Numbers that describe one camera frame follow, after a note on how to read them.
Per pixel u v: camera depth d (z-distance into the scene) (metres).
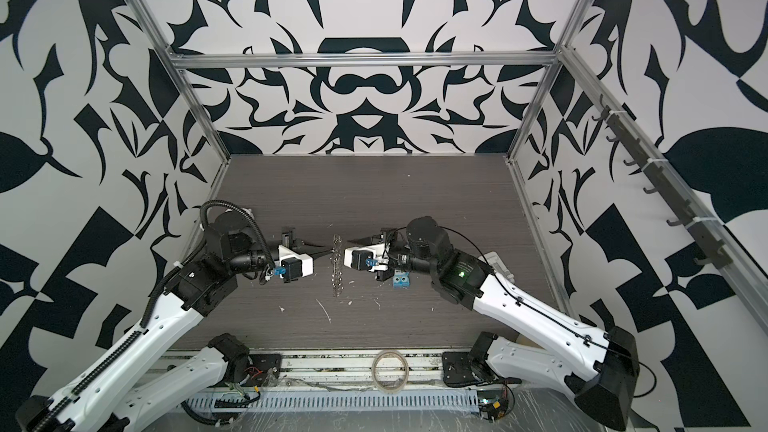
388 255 0.58
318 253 0.61
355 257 0.52
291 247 0.58
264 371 0.73
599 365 0.39
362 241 0.61
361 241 0.61
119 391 0.42
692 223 0.51
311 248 0.62
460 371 0.74
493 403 0.71
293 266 0.51
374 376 0.73
